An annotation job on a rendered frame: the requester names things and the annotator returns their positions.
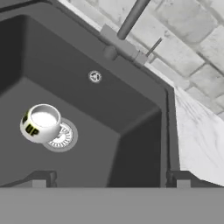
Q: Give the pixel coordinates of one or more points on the white mug with black lettering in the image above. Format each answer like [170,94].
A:
[40,123]

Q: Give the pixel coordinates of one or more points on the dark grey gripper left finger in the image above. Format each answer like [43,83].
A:
[40,178]

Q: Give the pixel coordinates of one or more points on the dark grey sink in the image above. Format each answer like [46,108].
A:
[96,105]

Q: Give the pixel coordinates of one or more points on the grey tap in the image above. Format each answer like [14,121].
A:
[126,38]

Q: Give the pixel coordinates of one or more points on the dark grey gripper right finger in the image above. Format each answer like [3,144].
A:
[181,179]

